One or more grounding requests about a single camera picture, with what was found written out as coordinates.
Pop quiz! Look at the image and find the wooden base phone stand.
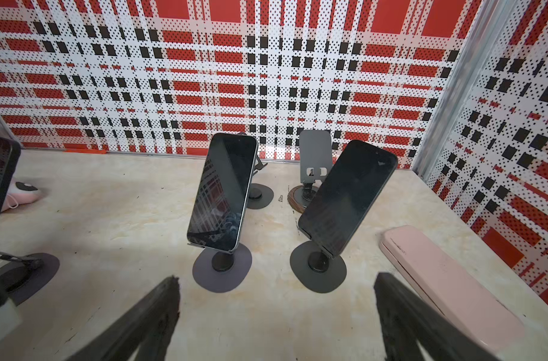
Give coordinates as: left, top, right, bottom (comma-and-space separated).
287, 130, 333, 214

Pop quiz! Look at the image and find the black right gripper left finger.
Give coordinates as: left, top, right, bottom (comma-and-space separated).
69, 276, 181, 360

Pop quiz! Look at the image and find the grey stand base corner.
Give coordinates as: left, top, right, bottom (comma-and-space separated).
192, 245, 252, 293

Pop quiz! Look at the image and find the pink glasses case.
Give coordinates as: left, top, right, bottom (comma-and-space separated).
379, 226, 525, 353

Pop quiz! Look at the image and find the grey stand near left arm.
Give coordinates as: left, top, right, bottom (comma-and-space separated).
0, 251, 60, 306

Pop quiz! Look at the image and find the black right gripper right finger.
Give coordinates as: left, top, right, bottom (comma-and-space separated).
374, 272, 496, 360

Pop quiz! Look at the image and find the dark phone at back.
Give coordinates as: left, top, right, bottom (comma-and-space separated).
186, 133, 257, 254

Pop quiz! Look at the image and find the grey round phone stand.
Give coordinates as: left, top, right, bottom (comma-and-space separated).
290, 241, 347, 293

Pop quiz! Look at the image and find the pink plush toy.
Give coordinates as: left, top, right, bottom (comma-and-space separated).
2, 177, 42, 212

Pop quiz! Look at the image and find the black smartphone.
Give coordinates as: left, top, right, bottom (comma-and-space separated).
298, 140, 398, 259

